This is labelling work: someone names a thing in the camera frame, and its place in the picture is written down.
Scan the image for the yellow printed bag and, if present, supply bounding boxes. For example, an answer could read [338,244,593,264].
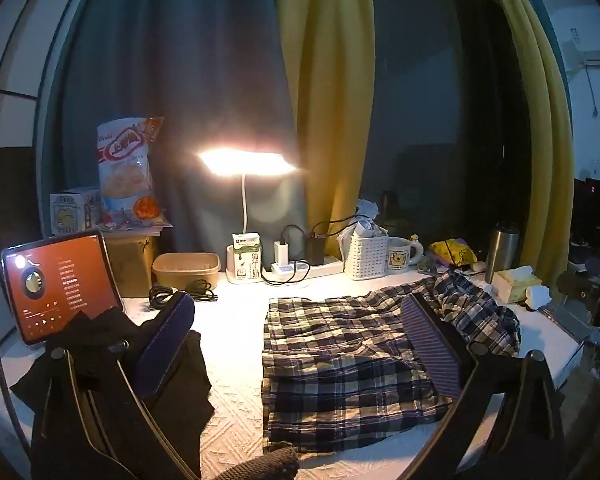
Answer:
[428,240,477,267]

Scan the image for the black adapter cable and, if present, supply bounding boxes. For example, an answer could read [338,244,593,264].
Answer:
[312,216,362,241]

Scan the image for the white desk lamp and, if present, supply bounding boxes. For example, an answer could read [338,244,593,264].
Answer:
[197,149,301,286]

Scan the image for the steel tumbler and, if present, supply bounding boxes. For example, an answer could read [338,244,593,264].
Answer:
[484,221,521,286]

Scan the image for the yellow tissue box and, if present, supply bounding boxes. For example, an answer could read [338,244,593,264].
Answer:
[492,266,543,305]

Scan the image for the dark computer monitor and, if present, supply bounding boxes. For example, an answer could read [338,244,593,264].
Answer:
[572,176,600,248]

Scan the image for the yellow curtain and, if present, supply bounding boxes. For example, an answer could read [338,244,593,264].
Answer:
[475,0,576,286]
[267,0,376,261]

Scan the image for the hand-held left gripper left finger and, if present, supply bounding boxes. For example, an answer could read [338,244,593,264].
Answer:
[30,291,203,480]

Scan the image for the white crumpled tissue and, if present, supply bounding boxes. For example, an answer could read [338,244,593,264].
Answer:
[525,285,552,309]

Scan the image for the dark knit cloth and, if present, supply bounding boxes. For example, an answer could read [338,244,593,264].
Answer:
[215,447,301,480]

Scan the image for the white mug with bear print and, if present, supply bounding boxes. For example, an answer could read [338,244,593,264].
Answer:
[386,237,424,273]

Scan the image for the brown lidded food container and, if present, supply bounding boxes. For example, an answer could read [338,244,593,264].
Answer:
[151,252,222,291]

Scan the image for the plaid flannel shirt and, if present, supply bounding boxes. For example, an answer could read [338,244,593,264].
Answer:
[261,272,523,456]

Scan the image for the white plastic basket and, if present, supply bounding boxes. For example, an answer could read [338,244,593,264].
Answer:
[343,234,390,281]

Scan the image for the grey-blue curtain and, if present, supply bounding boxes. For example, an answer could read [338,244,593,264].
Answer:
[35,0,311,266]

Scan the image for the black cloth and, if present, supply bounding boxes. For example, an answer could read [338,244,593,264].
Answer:
[11,307,216,480]

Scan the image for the green and white milk carton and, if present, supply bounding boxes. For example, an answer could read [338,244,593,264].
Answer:
[231,232,262,281]

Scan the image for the black coiled cable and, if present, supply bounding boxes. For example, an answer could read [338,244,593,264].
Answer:
[148,280,218,311]

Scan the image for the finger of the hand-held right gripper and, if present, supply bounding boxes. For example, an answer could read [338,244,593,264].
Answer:
[556,271,600,302]

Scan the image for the black charger cable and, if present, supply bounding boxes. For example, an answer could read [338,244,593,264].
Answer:
[261,224,311,287]

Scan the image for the white power strip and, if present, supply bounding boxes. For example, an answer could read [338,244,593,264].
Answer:
[261,255,344,282]

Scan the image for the tablet with red screen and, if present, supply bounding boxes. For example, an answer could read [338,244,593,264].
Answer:
[1,230,126,347]

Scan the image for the dark glass window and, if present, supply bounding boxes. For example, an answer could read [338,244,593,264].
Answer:
[365,0,531,261]

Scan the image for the white crumpled paper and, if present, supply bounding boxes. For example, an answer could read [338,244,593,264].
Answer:
[354,198,381,221]

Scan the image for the black power adapter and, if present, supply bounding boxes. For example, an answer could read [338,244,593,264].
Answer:
[306,234,327,266]

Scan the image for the large snack bag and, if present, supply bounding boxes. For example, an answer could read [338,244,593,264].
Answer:
[96,116,166,228]

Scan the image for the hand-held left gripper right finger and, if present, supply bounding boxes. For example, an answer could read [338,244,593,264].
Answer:
[397,292,566,480]

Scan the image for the small cartoon printed box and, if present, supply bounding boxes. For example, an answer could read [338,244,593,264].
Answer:
[49,187,103,237]

